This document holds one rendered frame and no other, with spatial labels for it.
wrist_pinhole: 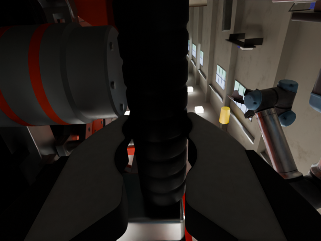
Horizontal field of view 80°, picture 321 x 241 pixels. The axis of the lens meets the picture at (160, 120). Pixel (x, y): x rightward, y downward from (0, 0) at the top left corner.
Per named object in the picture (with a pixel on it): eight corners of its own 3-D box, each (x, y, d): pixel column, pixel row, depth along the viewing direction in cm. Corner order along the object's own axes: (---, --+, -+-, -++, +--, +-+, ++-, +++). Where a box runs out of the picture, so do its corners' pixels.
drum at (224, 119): (229, 105, 883) (227, 119, 919) (219, 106, 883) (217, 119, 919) (232, 110, 843) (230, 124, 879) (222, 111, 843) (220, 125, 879)
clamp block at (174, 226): (58, 224, 14) (78, 261, 16) (186, 221, 13) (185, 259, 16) (83, 172, 18) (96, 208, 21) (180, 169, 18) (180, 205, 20)
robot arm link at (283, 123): (300, 109, 81) (294, 126, 86) (279, 99, 91) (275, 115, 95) (285, 112, 80) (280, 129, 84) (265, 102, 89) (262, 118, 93)
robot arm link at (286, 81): (282, 87, 75) (275, 112, 80) (304, 82, 77) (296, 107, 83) (266, 81, 81) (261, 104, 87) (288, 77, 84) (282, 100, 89)
